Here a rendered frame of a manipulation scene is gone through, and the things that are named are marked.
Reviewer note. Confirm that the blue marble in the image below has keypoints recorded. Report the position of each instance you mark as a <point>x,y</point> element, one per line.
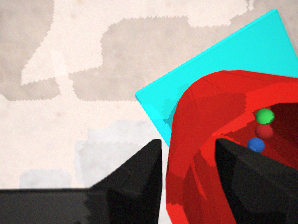
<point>256,144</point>

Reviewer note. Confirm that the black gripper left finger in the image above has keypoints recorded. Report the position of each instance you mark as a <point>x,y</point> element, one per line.
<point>131,194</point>

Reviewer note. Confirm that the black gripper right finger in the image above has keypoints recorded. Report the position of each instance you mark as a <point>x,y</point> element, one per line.
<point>259,190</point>

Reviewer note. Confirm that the green marble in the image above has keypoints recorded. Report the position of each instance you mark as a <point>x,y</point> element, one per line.
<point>264,116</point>

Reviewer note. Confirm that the red cup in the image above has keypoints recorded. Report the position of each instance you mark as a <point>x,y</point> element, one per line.
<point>224,104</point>

